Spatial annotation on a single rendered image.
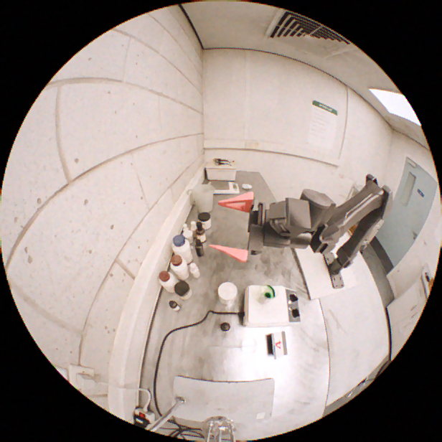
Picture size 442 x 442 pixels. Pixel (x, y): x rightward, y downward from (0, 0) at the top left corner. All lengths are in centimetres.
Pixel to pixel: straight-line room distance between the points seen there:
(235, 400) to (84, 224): 60
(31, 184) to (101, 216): 19
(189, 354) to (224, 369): 12
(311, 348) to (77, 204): 75
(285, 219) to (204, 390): 50
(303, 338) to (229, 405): 33
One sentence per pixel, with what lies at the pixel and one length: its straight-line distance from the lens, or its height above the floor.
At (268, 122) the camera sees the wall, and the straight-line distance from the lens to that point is 164.
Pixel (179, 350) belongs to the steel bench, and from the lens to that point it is 50.
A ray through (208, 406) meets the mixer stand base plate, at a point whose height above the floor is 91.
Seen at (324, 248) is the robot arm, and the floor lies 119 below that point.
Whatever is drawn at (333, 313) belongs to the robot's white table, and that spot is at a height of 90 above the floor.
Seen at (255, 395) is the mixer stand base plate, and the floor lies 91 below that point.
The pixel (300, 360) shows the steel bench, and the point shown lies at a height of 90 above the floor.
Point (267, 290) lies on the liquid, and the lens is 39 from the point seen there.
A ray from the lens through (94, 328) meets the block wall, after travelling 41.
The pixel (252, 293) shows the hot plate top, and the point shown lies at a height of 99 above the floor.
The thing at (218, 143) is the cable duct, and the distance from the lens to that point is 154.
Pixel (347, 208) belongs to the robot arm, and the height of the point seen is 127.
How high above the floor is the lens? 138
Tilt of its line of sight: 39 degrees down
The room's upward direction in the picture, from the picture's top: straight up
